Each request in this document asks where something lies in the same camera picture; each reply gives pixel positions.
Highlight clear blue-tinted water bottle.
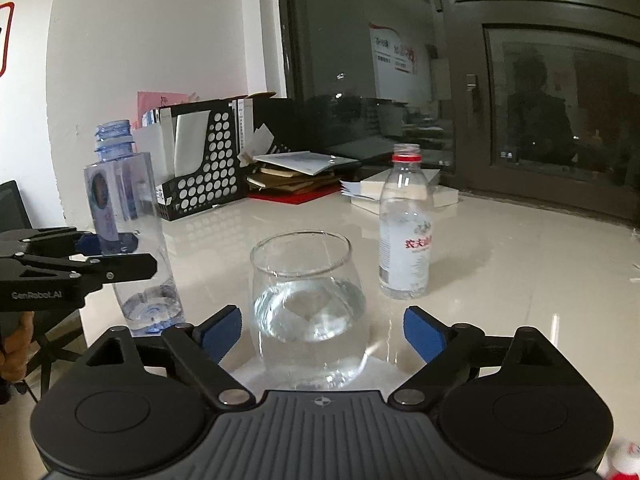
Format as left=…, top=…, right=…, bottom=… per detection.
left=83, top=119, right=186, bottom=337

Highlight clear glass tumbler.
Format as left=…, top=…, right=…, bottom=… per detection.
left=249, top=230, right=370, bottom=391

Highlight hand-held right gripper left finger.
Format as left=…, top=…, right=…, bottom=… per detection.
left=82, top=305, right=257, bottom=412

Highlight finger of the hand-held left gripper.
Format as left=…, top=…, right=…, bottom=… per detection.
left=0, top=252, right=159, bottom=283
left=0, top=226, right=140, bottom=257

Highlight window handle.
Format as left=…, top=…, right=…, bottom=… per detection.
left=465, top=73, right=482, bottom=114

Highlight stack of brown books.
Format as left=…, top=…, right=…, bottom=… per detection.
left=245, top=151, right=362, bottom=206

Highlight dark window frame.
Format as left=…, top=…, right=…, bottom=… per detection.
left=279, top=0, right=640, bottom=222

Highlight small red-label plastic bottle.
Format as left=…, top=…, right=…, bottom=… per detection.
left=378, top=143, right=435, bottom=301

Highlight person's left hand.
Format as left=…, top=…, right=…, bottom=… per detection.
left=0, top=312, right=37, bottom=382

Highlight red and white plush toy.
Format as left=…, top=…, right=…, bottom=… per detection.
left=604, top=436, right=640, bottom=480

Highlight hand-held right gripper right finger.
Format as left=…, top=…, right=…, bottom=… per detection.
left=387, top=305, right=583, bottom=411

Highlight red-framed wall sign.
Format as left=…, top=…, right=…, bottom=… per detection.
left=0, top=2, right=15, bottom=79

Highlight pink paper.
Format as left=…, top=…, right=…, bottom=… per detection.
left=136, top=90, right=202, bottom=128

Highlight black perforated file holder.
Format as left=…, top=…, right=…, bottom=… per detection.
left=156, top=99, right=251, bottom=222

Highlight white books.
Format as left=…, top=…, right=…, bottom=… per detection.
left=341, top=167, right=460, bottom=215

